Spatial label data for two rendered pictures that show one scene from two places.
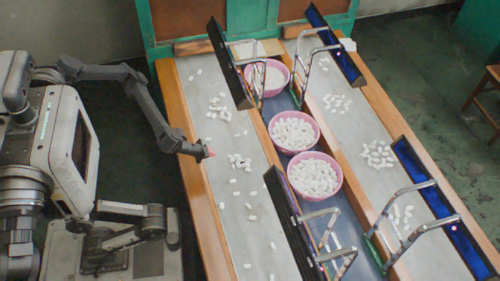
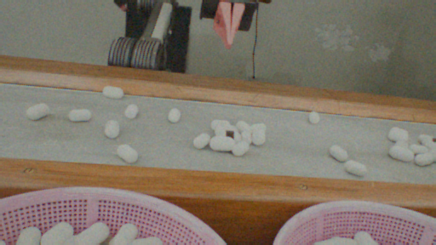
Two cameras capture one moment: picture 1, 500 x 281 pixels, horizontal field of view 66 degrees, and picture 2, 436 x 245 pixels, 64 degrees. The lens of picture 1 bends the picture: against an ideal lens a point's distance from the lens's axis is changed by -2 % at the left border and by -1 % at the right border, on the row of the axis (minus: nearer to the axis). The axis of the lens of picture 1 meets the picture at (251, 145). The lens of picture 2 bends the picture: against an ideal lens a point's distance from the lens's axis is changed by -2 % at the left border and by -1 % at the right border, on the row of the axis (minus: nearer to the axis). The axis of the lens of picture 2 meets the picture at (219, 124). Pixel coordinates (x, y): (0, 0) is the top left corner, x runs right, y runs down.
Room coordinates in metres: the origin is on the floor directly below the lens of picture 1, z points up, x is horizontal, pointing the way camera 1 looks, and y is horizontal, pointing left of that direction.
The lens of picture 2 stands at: (1.16, -0.45, 0.98)
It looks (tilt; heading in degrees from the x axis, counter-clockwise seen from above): 23 degrees down; 100
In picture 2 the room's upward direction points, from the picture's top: 9 degrees clockwise
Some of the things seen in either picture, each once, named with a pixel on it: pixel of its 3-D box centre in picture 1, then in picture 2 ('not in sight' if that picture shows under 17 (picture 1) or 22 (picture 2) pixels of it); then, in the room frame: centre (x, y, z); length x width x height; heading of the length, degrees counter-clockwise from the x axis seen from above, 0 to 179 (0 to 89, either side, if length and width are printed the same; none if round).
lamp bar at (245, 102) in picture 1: (227, 59); not in sight; (1.46, 0.14, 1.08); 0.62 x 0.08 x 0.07; 20
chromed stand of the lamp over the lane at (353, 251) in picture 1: (315, 256); not in sight; (0.58, -0.27, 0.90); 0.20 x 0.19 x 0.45; 20
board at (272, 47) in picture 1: (255, 50); not in sight; (1.93, 0.01, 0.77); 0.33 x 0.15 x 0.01; 110
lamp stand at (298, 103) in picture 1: (313, 70); not in sight; (1.63, -0.31, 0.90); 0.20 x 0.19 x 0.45; 20
